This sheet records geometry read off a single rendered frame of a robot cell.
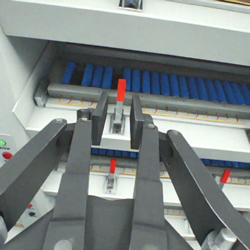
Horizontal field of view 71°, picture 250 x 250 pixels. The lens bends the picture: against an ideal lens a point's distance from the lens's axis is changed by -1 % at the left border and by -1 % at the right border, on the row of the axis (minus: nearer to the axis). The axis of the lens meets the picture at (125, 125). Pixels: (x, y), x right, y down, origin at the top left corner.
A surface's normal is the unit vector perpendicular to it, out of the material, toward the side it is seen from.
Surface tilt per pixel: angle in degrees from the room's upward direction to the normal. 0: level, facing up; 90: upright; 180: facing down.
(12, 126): 90
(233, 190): 20
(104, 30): 110
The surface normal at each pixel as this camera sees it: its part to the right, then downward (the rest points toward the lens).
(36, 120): 0.10, -0.54
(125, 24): -0.07, 0.84
